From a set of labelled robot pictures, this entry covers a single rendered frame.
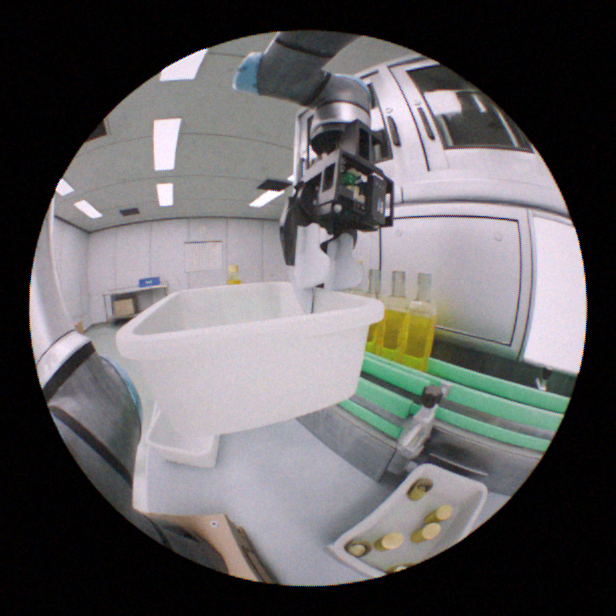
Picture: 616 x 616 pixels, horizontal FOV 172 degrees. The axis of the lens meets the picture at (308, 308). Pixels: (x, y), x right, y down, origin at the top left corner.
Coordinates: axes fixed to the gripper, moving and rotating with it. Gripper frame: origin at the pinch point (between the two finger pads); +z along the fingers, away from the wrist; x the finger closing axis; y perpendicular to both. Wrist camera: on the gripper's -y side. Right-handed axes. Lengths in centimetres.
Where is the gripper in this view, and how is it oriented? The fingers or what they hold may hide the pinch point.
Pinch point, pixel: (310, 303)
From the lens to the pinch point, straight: 22.0
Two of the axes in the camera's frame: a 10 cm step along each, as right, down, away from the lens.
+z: -1.3, 9.8, 1.4
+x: 8.6, 0.4, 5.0
